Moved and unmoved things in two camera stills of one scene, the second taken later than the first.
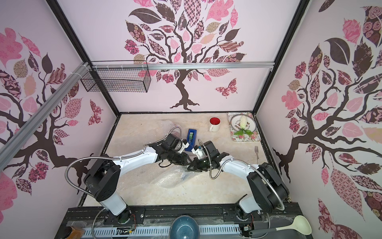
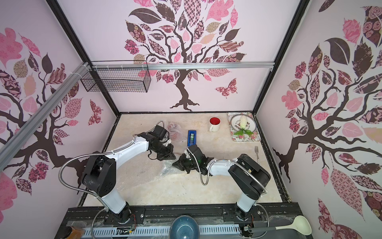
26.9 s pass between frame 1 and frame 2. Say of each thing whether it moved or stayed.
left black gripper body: stayed
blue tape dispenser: stayed
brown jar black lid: stayed
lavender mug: moved
